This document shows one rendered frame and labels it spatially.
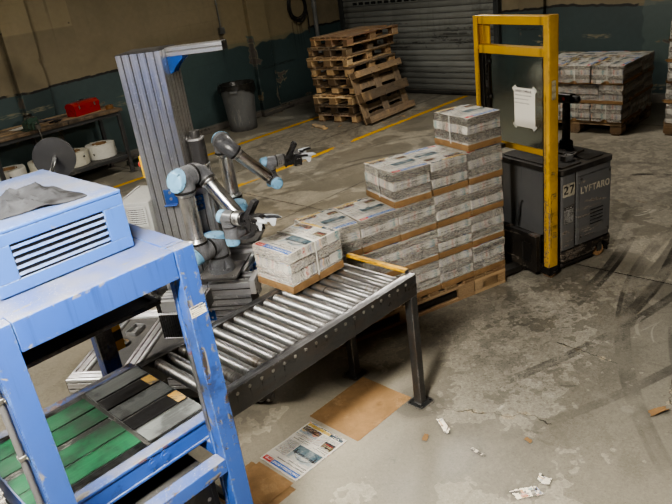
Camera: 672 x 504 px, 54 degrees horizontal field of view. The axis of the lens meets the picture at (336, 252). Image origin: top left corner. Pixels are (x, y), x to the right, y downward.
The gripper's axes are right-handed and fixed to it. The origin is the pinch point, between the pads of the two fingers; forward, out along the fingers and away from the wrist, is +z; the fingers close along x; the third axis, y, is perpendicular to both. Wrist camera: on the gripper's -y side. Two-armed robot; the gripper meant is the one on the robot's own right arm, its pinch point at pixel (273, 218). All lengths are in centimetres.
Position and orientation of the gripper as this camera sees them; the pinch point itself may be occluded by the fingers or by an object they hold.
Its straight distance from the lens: 323.4
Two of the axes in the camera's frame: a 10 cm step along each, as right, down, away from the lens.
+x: -5.5, 2.7, -7.9
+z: 8.3, 1.2, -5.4
